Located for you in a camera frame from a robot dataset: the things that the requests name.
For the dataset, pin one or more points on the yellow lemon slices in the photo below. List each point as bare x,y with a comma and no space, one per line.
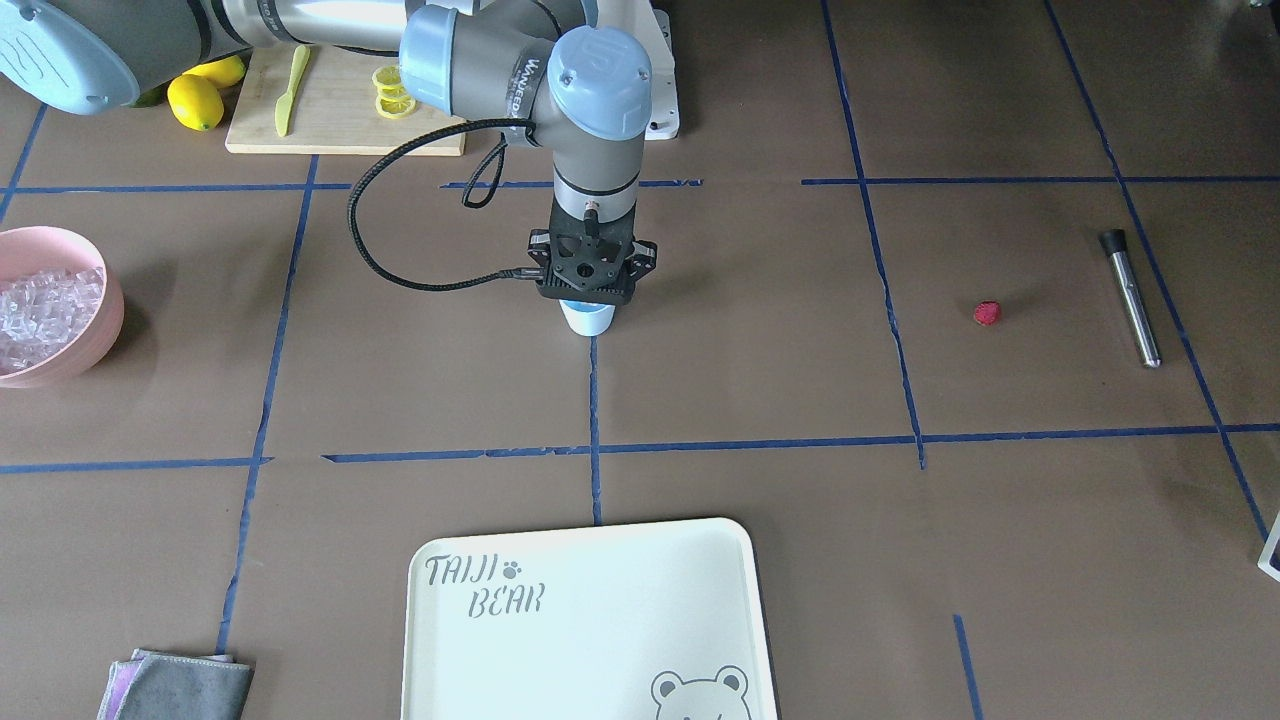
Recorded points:
392,100

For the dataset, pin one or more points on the cream bear tray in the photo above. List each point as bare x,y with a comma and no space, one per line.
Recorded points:
658,620

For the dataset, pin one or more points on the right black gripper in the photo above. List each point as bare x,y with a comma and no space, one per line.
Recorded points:
645,257

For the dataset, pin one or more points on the white cup rack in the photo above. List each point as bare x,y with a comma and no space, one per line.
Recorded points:
1267,561

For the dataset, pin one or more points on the steel muddler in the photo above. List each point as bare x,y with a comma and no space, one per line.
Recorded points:
1115,248

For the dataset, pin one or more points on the pink bowl of ice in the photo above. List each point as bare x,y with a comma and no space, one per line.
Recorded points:
63,308

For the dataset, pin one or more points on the red strawberry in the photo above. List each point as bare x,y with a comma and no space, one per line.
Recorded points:
988,313

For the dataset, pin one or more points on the yellow plastic knife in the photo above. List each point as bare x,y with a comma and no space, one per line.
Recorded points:
284,105

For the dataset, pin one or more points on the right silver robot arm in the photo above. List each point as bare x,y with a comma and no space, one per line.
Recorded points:
546,74

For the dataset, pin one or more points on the folded grey cloth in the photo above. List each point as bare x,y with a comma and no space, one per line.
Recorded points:
158,685

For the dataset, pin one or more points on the light blue cup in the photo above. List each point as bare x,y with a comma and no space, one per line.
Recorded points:
585,319

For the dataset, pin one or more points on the bamboo cutting board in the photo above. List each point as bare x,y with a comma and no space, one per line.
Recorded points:
334,112

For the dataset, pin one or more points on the white pillar with base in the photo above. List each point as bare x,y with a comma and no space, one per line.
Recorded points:
653,30

